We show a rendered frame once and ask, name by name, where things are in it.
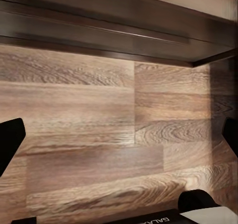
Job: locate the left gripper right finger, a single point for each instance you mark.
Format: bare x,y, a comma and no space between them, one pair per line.
230,133

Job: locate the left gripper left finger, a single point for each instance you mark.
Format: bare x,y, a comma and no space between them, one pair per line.
12,133

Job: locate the nightstand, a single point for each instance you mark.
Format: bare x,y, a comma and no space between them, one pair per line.
180,33

